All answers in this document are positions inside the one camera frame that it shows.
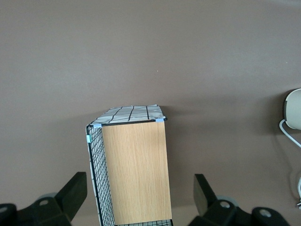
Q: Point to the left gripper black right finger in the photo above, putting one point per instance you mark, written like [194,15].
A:
[218,214]

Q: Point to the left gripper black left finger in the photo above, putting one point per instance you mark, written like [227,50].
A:
[47,214]

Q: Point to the white two-slot toaster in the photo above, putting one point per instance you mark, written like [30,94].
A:
[294,110]

